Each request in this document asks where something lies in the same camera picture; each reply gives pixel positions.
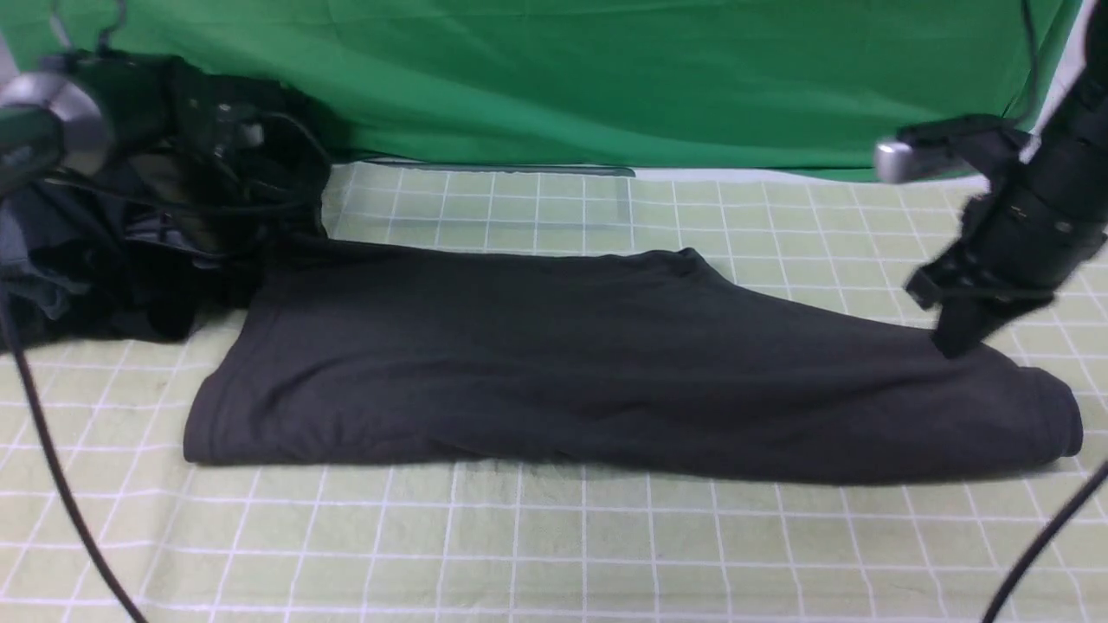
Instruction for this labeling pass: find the gray long-sleeved shirt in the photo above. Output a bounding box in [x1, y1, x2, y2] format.
[183, 241, 1084, 486]

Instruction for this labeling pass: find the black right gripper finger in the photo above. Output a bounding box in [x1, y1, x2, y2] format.
[931, 296, 1022, 359]

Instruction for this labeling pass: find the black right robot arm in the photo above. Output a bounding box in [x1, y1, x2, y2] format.
[875, 1, 1107, 358]

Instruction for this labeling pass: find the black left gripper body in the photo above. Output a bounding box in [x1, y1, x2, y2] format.
[164, 61, 304, 217]

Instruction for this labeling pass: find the pile of dark clothes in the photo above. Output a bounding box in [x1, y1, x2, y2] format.
[0, 61, 334, 351]

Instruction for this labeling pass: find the green backdrop cloth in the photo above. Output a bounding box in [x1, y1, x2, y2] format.
[0, 0, 1083, 183]

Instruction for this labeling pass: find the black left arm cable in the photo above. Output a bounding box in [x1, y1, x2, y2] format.
[0, 112, 321, 623]

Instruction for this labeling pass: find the light green checkered tablecloth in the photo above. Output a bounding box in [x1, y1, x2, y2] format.
[29, 164, 1107, 622]

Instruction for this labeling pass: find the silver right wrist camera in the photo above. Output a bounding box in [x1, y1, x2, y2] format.
[873, 137, 975, 184]

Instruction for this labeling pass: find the black right camera cable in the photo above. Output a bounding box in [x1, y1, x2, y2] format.
[982, 0, 1108, 623]

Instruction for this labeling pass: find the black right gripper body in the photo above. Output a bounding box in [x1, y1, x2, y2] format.
[904, 173, 1105, 312]

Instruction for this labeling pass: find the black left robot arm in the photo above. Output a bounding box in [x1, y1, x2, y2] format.
[3, 50, 236, 195]

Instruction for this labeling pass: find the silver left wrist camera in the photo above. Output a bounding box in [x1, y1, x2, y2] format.
[1, 72, 115, 185]

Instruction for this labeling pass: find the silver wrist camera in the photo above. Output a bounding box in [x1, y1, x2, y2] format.
[873, 137, 975, 184]
[1, 72, 115, 185]

